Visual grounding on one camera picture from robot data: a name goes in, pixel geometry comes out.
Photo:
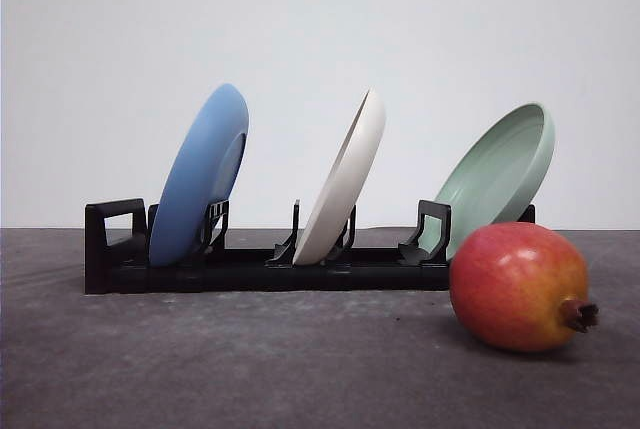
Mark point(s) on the white plate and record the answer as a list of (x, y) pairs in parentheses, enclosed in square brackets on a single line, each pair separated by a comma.
[(345, 183)]

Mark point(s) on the red yellow pomegranate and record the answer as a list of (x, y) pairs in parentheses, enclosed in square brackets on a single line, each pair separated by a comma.
[(520, 287)]

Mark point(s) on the blue plate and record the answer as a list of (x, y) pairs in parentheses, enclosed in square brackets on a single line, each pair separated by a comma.
[(200, 172)]

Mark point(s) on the green plate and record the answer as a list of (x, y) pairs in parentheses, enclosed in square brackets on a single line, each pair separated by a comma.
[(500, 180)]

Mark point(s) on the black plate rack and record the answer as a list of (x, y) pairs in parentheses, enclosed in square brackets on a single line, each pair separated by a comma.
[(119, 258)]

